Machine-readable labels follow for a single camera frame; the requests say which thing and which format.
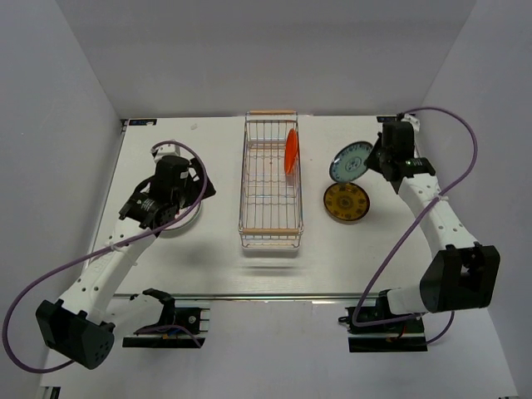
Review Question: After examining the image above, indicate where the plain white plate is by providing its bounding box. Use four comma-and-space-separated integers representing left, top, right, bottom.
160, 203, 203, 239

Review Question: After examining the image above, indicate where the teal patterned plate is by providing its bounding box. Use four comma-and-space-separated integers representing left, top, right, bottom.
329, 140, 373, 183

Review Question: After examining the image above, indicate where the yellow patterned plate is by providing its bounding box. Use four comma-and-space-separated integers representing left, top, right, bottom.
323, 183, 371, 224

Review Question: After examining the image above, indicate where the orange plate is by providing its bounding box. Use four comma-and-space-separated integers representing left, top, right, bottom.
284, 128, 298, 175

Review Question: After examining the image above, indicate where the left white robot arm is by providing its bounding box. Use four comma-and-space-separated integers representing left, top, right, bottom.
36, 155, 215, 370

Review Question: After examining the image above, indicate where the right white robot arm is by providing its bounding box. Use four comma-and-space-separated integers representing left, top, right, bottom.
365, 121, 500, 332

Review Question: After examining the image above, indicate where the right blue table label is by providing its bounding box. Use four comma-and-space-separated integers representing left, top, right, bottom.
377, 116, 399, 123

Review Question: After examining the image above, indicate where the blue table label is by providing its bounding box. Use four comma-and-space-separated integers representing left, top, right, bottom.
377, 116, 399, 123
128, 119, 157, 126

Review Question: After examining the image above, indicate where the left blue table label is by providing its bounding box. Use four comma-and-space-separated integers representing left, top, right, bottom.
128, 119, 157, 126

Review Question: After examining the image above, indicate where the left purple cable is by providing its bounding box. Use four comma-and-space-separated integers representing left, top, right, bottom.
1, 140, 209, 372

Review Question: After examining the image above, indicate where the metal wire dish rack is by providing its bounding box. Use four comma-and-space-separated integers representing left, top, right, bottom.
238, 110, 303, 251

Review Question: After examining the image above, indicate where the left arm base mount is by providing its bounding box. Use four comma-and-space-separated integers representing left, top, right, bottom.
122, 288, 210, 349

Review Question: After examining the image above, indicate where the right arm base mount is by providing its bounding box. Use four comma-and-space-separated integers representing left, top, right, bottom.
337, 291, 427, 353

